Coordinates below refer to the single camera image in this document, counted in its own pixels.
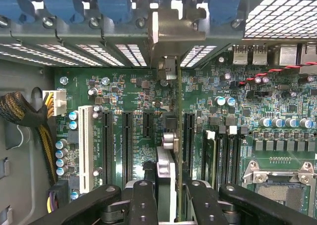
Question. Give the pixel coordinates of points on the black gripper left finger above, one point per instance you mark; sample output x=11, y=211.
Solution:
x=142, y=205

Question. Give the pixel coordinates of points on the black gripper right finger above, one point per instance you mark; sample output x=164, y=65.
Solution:
x=205, y=206

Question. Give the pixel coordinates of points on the long black expansion slot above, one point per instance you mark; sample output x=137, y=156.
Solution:
x=107, y=148
x=127, y=148

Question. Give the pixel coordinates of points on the medium black expansion slot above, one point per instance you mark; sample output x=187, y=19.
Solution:
x=189, y=140

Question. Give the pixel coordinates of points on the CPU socket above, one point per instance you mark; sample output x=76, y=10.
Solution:
x=280, y=192

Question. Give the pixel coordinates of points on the short black expansion slot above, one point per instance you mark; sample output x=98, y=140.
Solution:
x=148, y=126

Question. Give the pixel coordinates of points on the white expansion slot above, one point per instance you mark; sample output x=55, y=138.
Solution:
x=86, y=148

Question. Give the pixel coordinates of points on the green motherboard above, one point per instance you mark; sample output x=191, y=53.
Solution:
x=123, y=93

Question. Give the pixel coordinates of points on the open black PC case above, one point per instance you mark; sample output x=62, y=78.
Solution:
x=15, y=71

